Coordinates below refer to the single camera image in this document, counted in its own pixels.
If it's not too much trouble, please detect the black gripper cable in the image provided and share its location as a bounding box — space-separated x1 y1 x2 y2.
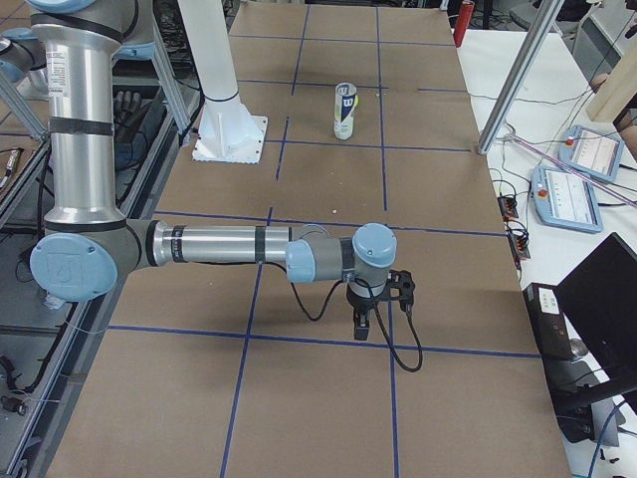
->
286 261 424 372

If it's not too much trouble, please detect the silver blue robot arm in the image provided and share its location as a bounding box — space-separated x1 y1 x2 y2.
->
30 1 399 341

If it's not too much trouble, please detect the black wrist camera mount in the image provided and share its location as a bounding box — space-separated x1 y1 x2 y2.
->
387 270 416 314

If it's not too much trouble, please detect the aluminium frame post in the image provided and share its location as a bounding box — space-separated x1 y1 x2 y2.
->
477 0 563 155

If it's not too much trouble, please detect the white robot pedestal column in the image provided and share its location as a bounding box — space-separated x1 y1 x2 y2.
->
178 0 268 164

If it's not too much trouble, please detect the near blue teach pendant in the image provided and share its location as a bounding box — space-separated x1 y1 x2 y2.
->
531 165 603 234

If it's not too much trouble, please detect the black mini computer box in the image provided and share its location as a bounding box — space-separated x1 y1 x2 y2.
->
524 283 573 360

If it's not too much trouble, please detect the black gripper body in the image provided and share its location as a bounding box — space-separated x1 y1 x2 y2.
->
346 287 383 323

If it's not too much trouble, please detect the far blue teach pendant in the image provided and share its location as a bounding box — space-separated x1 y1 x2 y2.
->
558 124 625 183

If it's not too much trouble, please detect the black monitor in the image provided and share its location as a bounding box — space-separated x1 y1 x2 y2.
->
555 232 636 411

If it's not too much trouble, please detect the blue teach pendant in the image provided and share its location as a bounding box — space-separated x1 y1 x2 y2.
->
531 165 603 234
558 124 625 183

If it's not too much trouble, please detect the red cylinder tube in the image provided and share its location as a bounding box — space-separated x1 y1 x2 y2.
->
453 0 475 48

